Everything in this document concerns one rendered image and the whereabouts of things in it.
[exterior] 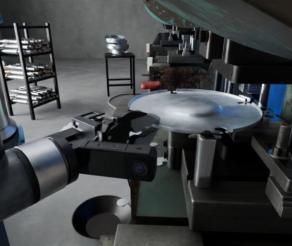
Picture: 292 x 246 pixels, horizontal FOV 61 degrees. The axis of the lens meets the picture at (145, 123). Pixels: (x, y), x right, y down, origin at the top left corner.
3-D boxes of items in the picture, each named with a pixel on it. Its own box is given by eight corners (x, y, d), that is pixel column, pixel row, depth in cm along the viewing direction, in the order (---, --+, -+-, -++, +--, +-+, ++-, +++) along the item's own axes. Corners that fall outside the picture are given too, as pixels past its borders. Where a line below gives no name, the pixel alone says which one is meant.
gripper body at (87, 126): (99, 107, 44) (33, 127, 36) (134, 118, 39) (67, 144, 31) (102, 145, 47) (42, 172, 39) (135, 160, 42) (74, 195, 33)
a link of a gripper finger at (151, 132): (141, 117, 51) (107, 129, 45) (164, 124, 48) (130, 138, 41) (141, 131, 52) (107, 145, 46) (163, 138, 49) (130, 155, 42)
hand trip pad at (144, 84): (140, 105, 88) (140, 84, 85) (141, 100, 93) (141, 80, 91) (160, 106, 88) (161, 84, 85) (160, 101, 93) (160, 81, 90)
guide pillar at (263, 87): (257, 116, 63) (267, 61, 58) (254, 113, 65) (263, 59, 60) (266, 117, 63) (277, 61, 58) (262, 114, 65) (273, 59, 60)
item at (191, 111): (218, 89, 72) (219, 86, 72) (295, 126, 46) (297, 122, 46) (120, 94, 66) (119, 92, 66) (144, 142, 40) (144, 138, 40)
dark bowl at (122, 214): (64, 248, 113) (62, 237, 111) (83, 204, 141) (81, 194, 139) (129, 251, 112) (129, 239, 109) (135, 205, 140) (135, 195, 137)
